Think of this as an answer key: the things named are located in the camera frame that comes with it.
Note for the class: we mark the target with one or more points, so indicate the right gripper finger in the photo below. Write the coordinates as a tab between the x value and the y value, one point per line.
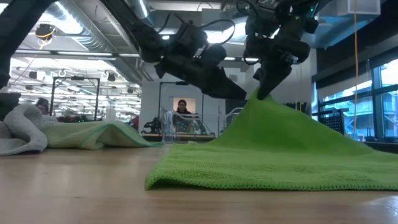
273	77

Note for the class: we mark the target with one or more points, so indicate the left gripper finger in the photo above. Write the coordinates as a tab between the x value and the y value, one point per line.
227	90

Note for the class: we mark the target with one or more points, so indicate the bright green microfiber towel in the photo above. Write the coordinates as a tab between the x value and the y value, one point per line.
280	149

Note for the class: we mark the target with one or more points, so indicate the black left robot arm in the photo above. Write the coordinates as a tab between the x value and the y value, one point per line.
18	25

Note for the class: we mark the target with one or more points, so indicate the black background robot arm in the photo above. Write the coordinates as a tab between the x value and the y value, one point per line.
152	126

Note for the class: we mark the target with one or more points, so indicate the pale green microfiber towel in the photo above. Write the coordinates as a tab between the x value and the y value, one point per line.
93	133

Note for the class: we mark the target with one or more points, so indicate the grey microfiber towel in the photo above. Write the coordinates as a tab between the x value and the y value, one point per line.
21	133

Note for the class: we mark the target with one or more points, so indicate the long ceiling light bar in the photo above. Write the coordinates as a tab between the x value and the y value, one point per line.
241	59
77	53

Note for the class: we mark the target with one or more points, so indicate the person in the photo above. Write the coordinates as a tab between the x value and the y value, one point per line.
182	107
43	107

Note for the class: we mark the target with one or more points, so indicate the clear plastic bin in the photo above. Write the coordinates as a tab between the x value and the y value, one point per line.
168	124

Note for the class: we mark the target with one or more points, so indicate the wooden background table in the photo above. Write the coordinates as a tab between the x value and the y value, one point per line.
186	135

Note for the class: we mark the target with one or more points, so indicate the black pegboard rack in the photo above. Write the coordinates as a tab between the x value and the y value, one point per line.
335	123

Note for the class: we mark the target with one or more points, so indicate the black metal stand frame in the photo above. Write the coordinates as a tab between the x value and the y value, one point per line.
182	83
74	78

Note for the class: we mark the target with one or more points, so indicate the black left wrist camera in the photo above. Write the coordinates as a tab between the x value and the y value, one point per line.
189	40

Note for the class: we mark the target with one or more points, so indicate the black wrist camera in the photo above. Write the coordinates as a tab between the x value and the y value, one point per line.
189	40
258	26

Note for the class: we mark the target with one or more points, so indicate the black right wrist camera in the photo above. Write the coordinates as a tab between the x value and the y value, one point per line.
258	26

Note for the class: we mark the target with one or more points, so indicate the silver ventilation duct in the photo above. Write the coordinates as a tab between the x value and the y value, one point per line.
93	34

